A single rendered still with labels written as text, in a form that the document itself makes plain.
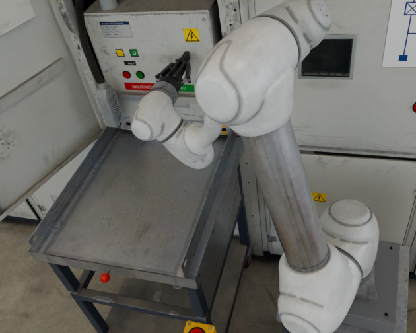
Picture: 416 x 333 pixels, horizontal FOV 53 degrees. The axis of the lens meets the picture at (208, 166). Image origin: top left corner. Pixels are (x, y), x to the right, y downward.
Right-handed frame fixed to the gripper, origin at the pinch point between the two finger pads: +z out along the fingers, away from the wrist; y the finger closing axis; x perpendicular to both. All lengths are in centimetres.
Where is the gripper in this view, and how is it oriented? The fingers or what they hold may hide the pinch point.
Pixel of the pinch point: (184, 59)
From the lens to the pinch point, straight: 156.3
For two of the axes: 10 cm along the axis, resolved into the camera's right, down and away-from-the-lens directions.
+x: -1.5, -7.2, -6.8
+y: 9.5, 0.8, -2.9
